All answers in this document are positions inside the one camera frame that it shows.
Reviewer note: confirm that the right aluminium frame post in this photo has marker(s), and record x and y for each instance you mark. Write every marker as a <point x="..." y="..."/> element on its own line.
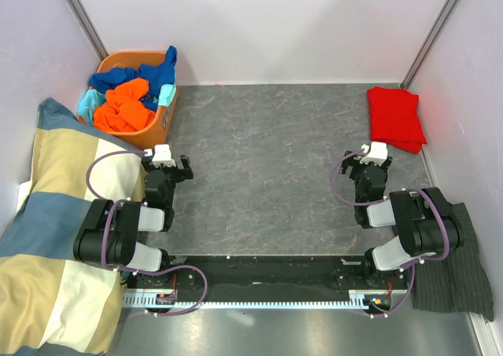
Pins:
<point x="429" y="42"/>

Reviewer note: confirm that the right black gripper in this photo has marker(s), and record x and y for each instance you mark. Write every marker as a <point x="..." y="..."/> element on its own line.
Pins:
<point x="355" y="163"/>

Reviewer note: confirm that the folded red t shirt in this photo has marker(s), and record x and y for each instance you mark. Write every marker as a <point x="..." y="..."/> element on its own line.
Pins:
<point x="393" y="118"/>

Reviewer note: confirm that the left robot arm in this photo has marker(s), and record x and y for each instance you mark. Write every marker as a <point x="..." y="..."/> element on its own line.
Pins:
<point x="108" y="235"/>

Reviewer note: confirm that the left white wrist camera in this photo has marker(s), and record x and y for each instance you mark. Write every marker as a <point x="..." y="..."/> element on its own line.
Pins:
<point x="162" y="156"/>

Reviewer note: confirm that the orange t shirt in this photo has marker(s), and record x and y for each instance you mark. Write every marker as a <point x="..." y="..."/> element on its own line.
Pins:
<point x="123" y="110"/>

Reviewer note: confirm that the white slotted cable duct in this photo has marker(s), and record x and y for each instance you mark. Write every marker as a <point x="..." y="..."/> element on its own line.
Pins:
<point x="155" y="300"/>

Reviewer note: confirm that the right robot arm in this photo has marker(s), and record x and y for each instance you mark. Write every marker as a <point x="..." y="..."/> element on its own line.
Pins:
<point x="424" y="224"/>

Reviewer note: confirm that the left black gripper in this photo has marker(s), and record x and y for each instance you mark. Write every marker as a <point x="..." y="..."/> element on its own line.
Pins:
<point x="181" y="174"/>

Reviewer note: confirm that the blue beige checked pillow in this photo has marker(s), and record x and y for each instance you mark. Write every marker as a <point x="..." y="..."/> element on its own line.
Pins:
<point x="47" y="297"/>

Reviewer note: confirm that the teal t shirt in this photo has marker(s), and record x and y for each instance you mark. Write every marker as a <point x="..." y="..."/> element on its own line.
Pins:
<point x="94" y="99"/>

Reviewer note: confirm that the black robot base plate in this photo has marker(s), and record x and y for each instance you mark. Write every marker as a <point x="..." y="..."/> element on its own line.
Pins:
<point x="266" y="278"/>

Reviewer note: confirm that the aluminium frame post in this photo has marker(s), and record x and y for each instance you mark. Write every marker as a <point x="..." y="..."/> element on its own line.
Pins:
<point x="88" y="27"/>
<point x="429" y="42"/>

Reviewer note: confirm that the blue t shirt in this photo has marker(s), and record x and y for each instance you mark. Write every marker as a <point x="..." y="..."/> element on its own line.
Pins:
<point x="157" y="68"/>

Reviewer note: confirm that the dark striped cloth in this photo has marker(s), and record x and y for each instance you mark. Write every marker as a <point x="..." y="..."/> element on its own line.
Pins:
<point x="459" y="283"/>

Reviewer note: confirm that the left aluminium frame post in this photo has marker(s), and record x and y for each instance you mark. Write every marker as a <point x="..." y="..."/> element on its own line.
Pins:
<point x="88" y="27"/>

